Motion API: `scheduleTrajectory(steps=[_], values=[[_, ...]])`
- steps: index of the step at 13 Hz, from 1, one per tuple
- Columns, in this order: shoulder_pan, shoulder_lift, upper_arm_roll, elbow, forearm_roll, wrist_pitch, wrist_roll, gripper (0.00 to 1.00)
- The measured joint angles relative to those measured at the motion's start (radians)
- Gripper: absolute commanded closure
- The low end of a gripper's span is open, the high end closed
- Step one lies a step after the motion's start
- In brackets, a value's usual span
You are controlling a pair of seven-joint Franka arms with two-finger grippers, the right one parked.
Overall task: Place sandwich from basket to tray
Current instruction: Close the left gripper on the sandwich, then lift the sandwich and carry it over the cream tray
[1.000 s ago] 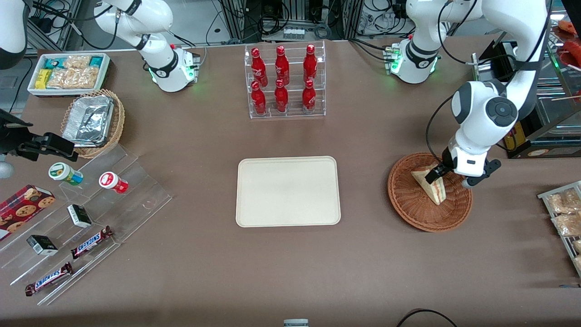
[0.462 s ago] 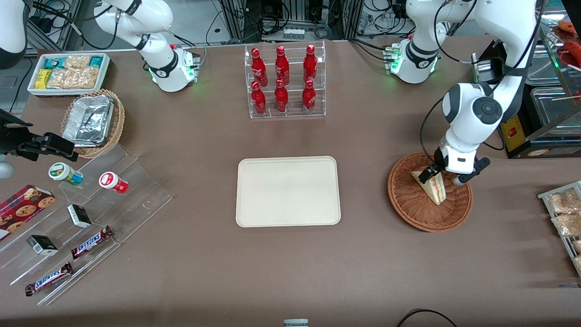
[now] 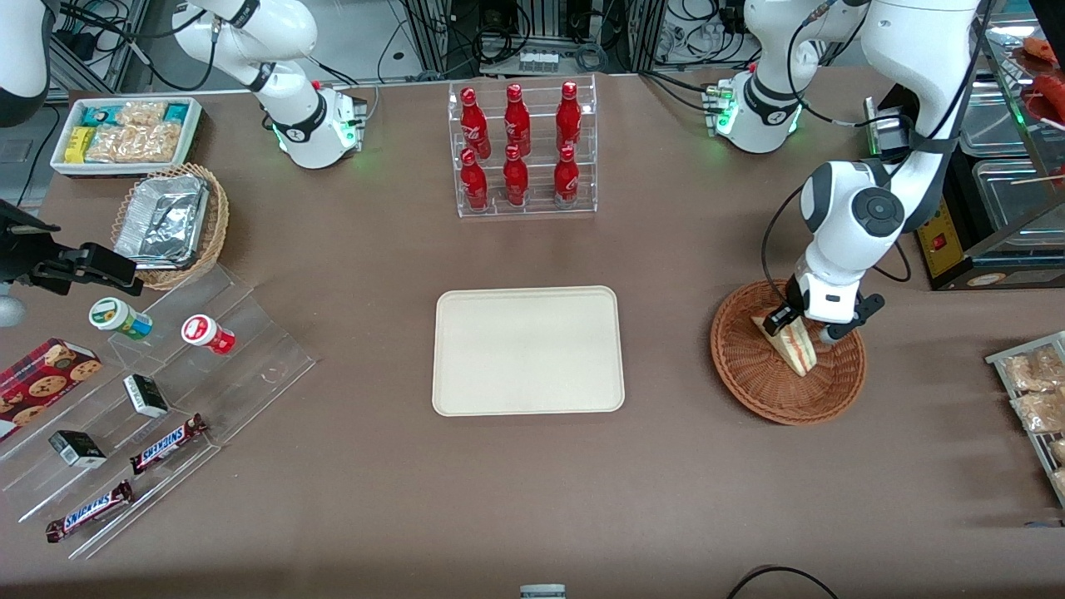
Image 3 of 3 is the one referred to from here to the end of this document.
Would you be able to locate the red tartan cookie box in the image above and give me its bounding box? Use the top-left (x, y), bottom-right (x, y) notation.
top-left (0, 337), bottom-right (102, 442)

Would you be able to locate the light wicker basket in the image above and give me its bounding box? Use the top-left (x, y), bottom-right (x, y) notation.
top-left (111, 163), bottom-right (230, 291)

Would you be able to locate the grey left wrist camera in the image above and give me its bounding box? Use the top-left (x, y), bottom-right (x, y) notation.
top-left (820, 294), bottom-right (885, 344)

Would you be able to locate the clear acrylic bottle rack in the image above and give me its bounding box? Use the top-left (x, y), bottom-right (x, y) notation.
top-left (448, 75), bottom-right (598, 219)

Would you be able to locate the glass food warmer cabinet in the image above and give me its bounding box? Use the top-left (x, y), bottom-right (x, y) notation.
top-left (915, 0), bottom-right (1065, 292)

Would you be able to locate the clear cracker bag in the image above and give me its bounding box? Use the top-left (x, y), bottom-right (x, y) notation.
top-left (116, 101), bottom-right (169, 127)
top-left (86, 123), bottom-right (186, 163)

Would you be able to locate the tray of wrapped pastries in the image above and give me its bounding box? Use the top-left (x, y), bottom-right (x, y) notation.
top-left (986, 331), bottom-right (1065, 508)

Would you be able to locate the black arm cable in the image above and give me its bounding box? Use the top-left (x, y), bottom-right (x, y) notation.
top-left (761, 190), bottom-right (912, 304)

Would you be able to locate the clear acrylic stepped stand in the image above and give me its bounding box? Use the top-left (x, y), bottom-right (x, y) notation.
top-left (0, 262), bottom-right (317, 560)

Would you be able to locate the red lid small jar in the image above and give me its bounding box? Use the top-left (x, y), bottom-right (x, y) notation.
top-left (181, 314), bottom-right (236, 356)

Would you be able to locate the small black carton box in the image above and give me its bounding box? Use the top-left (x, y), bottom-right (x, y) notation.
top-left (48, 430), bottom-right (108, 468)
top-left (123, 374), bottom-right (170, 418)

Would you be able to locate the triangular sandwich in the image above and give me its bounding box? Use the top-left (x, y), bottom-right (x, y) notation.
top-left (751, 314), bottom-right (820, 378)

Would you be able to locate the white plastic snack bin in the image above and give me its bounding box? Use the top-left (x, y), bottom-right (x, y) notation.
top-left (50, 97), bottom-right (203, 179)

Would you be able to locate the aluminium foil container stack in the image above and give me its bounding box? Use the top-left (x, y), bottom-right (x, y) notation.
top-left (115, 173), bottom-right (211, 270)

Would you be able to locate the grey metal controller box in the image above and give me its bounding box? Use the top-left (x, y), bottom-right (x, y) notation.
top-left (864, 83), bottom-right (916, 163)

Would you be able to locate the green lid sunflower jar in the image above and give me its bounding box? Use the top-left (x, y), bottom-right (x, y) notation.
top-left (89, 297), bottom-right (154, 341)

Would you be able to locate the black table cable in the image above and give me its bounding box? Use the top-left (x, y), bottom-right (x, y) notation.
top-left (726, 566), bottom-right (841, 599)

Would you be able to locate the red cola bottle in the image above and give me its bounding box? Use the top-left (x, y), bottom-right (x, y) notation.
top-left (553, 146), bottom-right (581, 207)
top-left (503, 145), bottom-right (530, 207)
top-left (460, 148), bottom-right (489, 210)
top-left (460, 87), bottom-right (492, 159)
top-left (504, 83), bottom-right (532, 157)
top-left (556, 81), bottom-right (583, 155)

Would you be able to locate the brown wicker basket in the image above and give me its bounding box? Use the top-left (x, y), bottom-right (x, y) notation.
top-left (710, 279), bottom-right (868, 427)

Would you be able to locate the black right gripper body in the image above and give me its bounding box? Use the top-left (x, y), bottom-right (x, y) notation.
top-left (0, 200), bottom-right (61, 288)

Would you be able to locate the Snickers chocolate bar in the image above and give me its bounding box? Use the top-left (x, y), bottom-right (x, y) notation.
top-left (46, 480), bottom-right (134, 543)
top-left (129, 413), bottom-right (209, 475)

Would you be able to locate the cream rectangular tray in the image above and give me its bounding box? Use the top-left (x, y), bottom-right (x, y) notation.
top-left (432, 286), bottom-right (626, 417)

